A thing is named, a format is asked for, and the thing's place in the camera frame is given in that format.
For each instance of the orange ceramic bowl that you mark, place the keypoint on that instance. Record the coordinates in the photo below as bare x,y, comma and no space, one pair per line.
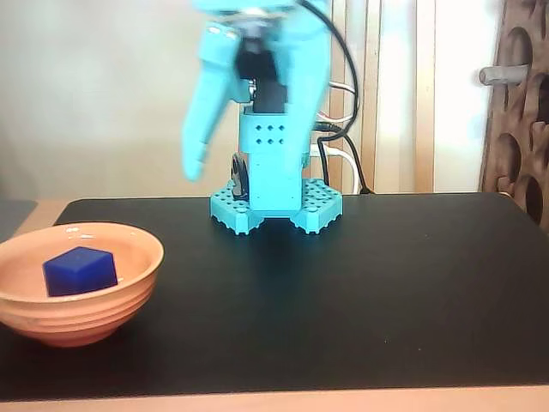
86,317

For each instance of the beige wooden window frame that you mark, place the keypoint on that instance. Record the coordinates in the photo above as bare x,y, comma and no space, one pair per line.
399,86

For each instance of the cyan robot arm with base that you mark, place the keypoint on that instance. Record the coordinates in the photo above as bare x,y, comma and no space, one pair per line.
274,171

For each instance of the carved brown wooden panel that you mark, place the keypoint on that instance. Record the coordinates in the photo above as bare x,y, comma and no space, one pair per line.
506,107

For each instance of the black table mat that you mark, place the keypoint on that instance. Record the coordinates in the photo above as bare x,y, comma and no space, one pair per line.
343,279

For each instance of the cyan gripper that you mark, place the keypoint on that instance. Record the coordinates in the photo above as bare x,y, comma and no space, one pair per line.
205,112

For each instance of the blue cube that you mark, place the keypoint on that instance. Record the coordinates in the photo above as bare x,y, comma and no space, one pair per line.
77,270

